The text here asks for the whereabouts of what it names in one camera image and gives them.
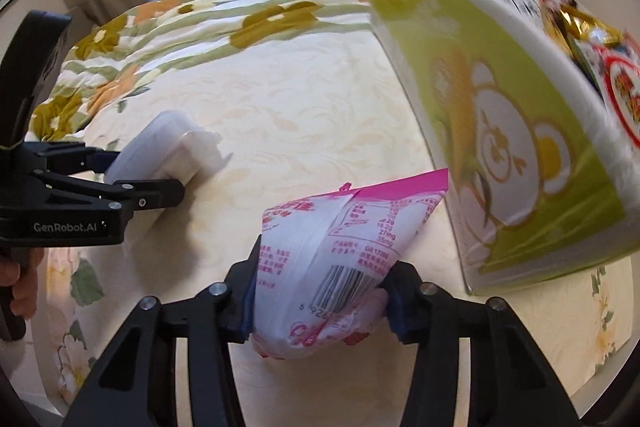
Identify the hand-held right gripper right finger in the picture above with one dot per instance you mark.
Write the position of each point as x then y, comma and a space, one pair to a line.
395, 307

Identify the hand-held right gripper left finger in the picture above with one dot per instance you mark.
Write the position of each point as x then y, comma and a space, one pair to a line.
247, 302

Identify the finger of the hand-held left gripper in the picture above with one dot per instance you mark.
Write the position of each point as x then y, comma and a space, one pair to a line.
145, 197
75, 159

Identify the white plastic jar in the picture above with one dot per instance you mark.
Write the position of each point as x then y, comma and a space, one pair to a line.
160, 147

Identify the pink white snack packet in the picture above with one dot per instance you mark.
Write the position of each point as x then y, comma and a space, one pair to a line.
340, 247

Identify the green cartoon storage box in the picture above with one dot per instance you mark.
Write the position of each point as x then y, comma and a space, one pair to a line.
450, 82

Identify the person's left hand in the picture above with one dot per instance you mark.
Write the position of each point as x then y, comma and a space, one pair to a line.
27, 277

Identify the green floral blanket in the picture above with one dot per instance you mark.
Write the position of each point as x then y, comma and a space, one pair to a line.
165, 32

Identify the cream floral tablecloth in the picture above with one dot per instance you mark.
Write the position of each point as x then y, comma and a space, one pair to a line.
310, 107

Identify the red round label packet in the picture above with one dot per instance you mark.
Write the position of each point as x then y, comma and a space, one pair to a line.
620, 87

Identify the gold foil snack packet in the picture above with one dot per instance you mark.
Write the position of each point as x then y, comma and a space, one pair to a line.
585, 24

